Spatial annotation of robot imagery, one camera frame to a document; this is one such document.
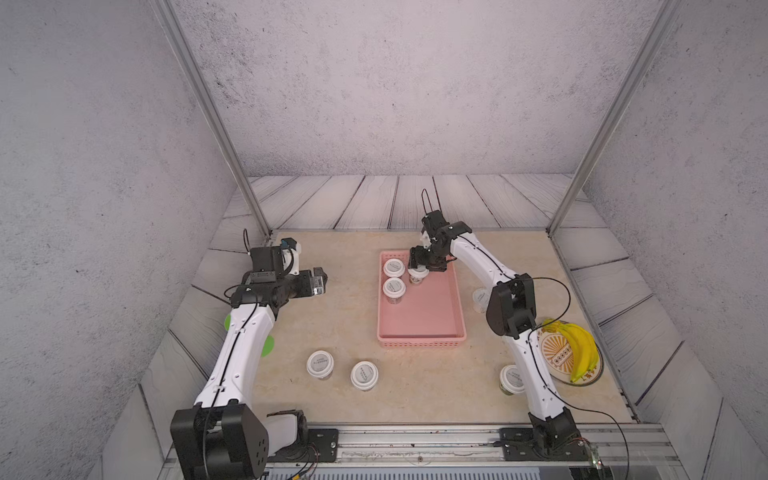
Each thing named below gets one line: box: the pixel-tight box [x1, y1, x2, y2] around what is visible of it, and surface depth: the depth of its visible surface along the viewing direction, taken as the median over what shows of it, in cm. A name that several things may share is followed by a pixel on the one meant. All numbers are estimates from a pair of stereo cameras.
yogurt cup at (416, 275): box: [408, 264, 429, 284], surface depth 101 cm
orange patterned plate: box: [537, 326, 604, 386], surface depth 89 cm
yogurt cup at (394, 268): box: [383, 258, 406, 277], surface depth 101 cm
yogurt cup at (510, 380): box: [499, 364, 525, 396], surface depth 79 cm
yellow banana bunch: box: [542, 319, 599, 382], surface depth 87 cm
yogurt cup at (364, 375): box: [350, 360, 379, 392], surface depth 80 cm
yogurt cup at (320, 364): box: [306, 350, 335, 380], surface depth 82 cm
